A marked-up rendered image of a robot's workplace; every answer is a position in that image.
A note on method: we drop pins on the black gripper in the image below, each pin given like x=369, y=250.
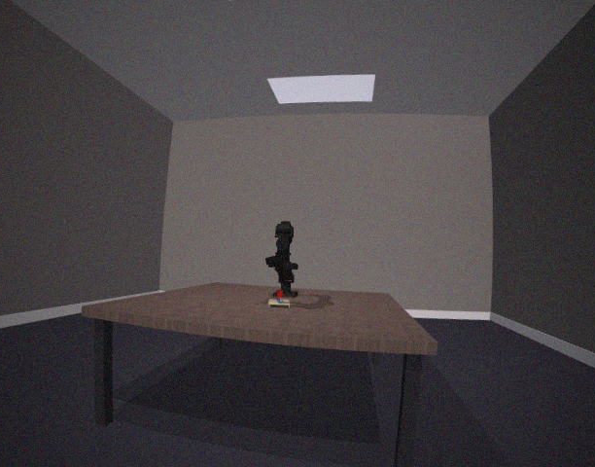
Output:
x=284, y=269

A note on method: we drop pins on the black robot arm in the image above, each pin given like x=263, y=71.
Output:
x=285, y=234

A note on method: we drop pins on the beige circuit board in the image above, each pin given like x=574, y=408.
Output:
x=278, y=300

